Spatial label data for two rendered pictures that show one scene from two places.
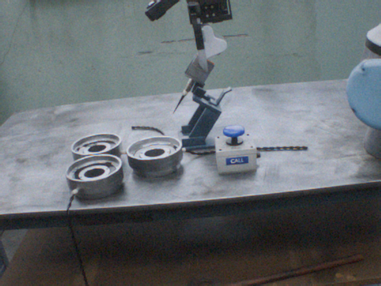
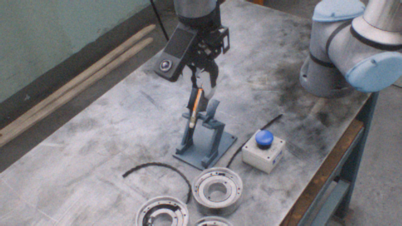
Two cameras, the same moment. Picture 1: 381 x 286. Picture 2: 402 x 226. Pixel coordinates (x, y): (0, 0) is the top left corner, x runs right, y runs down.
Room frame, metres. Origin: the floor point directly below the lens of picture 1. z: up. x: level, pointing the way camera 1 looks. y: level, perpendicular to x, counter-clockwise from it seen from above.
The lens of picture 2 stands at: (0.44, 0.53, 1.58)
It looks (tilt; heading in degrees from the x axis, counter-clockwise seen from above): 43 degrees down; 309
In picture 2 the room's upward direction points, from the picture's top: 5 degrees counter-clockwise
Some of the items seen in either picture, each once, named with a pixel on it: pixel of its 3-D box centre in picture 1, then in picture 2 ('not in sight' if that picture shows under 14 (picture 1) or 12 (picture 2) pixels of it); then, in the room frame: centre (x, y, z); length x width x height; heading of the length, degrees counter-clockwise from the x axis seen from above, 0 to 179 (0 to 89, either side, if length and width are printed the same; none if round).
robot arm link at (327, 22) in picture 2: not in sight; (338, 28); (0.74, -0.41, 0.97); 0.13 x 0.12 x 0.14; 140
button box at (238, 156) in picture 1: (238, 152); (265, 149); (0.75, -0.08, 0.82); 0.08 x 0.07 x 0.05; 88
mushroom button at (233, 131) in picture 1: (234, 139); (264, 142); (0.75, -0.08, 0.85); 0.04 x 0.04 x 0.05
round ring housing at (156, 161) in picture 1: (155, 156); (217, 192); (0.78, 0.07, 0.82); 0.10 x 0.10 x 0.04
